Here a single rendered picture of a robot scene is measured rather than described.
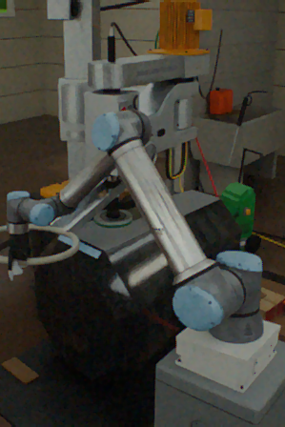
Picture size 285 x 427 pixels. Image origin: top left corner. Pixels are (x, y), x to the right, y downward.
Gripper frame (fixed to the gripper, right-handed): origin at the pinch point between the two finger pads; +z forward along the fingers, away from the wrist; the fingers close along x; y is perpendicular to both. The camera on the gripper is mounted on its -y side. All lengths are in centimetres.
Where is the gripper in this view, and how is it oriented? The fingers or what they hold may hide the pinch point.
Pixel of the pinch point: (12, 274)
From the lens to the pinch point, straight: 232.4
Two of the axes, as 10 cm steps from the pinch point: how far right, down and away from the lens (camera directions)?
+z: -0.8, 9.5, 3.0
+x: 0.6, -3.0, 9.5
